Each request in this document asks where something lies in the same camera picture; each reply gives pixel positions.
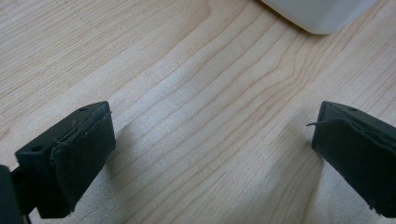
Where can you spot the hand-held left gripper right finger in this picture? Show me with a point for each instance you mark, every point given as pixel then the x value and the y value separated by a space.
pixel 361 155

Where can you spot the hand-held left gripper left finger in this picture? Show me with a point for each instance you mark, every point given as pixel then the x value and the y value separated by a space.
pixel 74 158

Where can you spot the white plastic container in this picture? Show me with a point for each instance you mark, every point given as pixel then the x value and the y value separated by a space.
pixel 317 14

